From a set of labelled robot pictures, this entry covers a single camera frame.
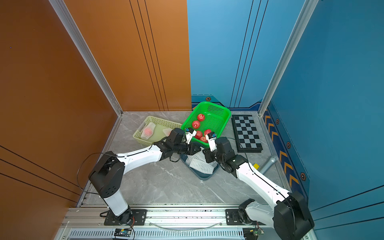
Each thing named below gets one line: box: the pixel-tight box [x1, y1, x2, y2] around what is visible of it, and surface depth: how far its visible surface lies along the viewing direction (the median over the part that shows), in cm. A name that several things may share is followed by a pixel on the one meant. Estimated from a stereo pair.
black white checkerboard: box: [231, 115, 263, 153], surface depth 107 cm
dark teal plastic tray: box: [180, 153, 220, 181], surface depth 84 cm
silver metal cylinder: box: [260, 157, 278, 174], surface depth 91 cm
